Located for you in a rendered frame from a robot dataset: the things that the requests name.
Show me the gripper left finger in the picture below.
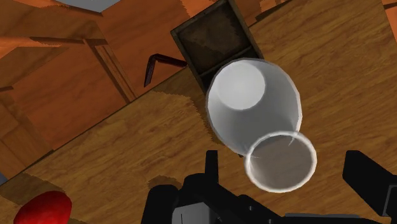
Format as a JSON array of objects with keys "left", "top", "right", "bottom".
[{"left": 141, "top": 150, "right": 220, "bottom": 224}]

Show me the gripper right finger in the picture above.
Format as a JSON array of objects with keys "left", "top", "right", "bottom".
[{"left": 342, "top": 150, "right": 397, "bottom": 218}]

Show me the white vase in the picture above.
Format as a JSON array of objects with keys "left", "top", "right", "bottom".
[{"left": 205, "top": 57, "right": 318, "bottom": 193}]

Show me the wooden table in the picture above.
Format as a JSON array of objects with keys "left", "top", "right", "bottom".
[{"left": 0, "top": 0, "right": 397, "bottom": 224}]

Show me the dark brown divided box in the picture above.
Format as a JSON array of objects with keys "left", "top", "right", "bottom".
[{"left": 169, "top": 0, "right": 265, "bottom": 94}]

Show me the red round fruit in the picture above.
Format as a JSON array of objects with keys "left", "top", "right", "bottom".
[{"left": 13, "top": 190, "right": 73, "bottom": 224}]

